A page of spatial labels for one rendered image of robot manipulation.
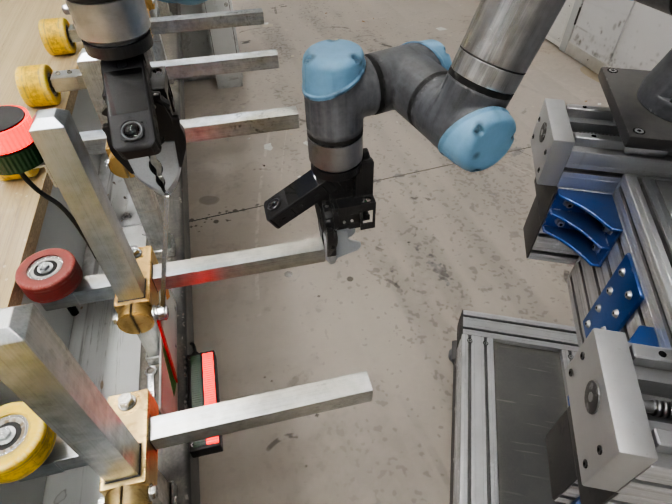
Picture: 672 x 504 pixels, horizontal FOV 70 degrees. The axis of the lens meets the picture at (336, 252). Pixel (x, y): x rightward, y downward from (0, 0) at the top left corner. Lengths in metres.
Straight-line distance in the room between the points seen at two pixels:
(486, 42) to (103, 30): 0.38
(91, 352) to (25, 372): 0.61
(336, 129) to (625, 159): 0.48
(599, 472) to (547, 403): 0.91
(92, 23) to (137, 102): 0.08
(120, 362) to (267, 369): 0.73
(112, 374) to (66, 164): 0.50
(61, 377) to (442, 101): 0.45
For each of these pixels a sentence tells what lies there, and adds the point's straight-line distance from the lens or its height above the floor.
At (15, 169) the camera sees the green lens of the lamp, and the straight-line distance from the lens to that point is 0.61.
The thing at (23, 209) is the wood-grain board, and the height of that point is 0.90.
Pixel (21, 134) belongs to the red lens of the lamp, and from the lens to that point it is 0.59.
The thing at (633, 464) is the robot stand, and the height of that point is 0.98.
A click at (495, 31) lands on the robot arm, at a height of 1.23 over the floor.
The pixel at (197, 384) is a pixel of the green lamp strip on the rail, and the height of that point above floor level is 0.70.
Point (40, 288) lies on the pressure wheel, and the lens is 0.78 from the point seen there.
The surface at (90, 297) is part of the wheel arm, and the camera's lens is 0.82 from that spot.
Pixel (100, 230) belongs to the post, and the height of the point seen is 1.01.
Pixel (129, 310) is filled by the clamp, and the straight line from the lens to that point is 0.74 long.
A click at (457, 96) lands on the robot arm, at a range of 0.54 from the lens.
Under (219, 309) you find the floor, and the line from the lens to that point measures 1.82.
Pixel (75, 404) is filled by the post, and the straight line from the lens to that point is 0.48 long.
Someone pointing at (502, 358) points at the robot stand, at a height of 0.21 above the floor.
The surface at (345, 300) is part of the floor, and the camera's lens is 1.79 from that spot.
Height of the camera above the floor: 1.42
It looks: 47 degrees down
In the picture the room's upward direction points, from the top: straight up
